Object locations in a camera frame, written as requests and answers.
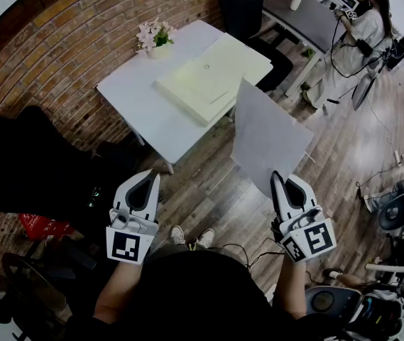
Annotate person's right shoe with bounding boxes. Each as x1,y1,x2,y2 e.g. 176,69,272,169
193,227,217,249

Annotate red box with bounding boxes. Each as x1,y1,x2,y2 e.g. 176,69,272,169
18,211,77,242

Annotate person's right forearm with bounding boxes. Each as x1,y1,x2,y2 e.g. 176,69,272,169
271,257,310,320

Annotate black padded office chair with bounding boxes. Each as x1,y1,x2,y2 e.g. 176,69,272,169
0,104,143,220

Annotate person's black shirt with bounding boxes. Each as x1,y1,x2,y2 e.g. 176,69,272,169
65,248,295,341

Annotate pink flowers in white pot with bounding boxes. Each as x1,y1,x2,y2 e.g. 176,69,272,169
136,20,179,60

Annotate white table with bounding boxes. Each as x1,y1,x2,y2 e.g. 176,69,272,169
96,19,273,175

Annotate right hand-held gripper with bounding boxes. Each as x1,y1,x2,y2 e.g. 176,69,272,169
270,170,337,264

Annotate grey desk with white legs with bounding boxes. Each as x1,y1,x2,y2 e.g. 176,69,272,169
261,0,342,98

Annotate person's left forearm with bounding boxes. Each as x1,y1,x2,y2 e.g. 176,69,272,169
93,260,146,321

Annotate person's shoe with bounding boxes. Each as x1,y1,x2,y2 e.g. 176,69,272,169
193,227,217,249
168,224,186,246

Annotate black floor cable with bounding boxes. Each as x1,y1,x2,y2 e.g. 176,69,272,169
219,238,285,271

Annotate person's left shoe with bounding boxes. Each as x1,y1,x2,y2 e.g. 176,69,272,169
168,224,186,246

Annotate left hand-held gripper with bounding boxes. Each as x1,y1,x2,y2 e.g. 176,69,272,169
105,169,162,268

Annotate white A4 paper sheet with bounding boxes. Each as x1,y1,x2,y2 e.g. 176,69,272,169
230,77,315,198

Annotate black high-back office chair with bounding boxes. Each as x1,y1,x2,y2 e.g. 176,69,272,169
219,0,295,94

